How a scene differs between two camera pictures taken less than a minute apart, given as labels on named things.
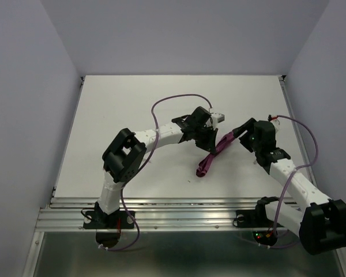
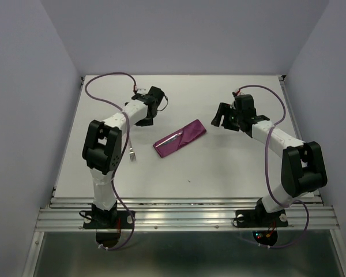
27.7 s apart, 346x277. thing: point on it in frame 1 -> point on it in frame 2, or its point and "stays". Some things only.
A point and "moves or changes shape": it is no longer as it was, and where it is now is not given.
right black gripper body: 247,139 -> 231,118
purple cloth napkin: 205,164 moves or changes shape
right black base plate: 254,219 stays
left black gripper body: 203,136 -> 147,121
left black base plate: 98,220 stays
